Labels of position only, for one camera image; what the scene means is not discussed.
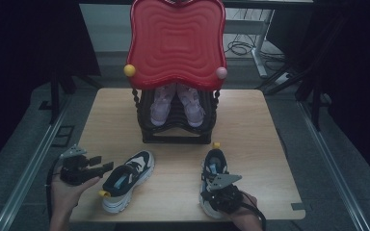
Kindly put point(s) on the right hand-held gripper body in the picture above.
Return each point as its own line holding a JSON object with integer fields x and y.
{"x": 223, "y": 199}

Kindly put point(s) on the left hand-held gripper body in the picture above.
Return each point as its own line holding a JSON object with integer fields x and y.
{"x": 75, "y": 171}

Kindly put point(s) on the navy and white child's sneaker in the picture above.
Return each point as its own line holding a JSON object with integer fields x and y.
{"x": 125, "y": 183}
{"x": 213, "y": 163}

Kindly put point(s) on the lilac child's sandal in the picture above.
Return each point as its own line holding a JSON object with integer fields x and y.
{"x": 160, "y": 109}
{"x": 192, "y": 109}

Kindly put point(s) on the red and black shoe rack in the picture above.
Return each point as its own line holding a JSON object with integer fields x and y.
{"x": 176, "y": 48}

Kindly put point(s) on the person's right hand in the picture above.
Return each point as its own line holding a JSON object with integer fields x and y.
{"x": 244, "y": 218}

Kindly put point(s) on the person's left hand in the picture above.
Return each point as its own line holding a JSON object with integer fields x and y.
{"x": 66, "y": 199}

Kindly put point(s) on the black metal stand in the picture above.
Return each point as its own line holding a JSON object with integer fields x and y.
{"x": 315, "y": 96}
{"x": 55, "y": 96}

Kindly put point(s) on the dark curtain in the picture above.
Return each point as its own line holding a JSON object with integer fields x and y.
{"x": 359, "y": 80}
{"x": 19, "y": 64}

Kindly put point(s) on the white power strip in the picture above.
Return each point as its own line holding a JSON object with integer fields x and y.
{"x": 284, "y": 77}

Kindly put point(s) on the metal floor rail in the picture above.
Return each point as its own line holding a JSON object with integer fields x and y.
{"x": 29, "y": 173}
{"x": 334, "y": 166}

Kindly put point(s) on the white metal desk frame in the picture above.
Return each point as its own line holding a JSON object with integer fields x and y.
{"x": 260, "y": 48}

